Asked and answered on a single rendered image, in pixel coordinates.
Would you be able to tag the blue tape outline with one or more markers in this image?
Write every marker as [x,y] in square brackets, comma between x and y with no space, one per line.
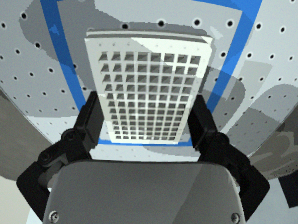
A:
[250,10]

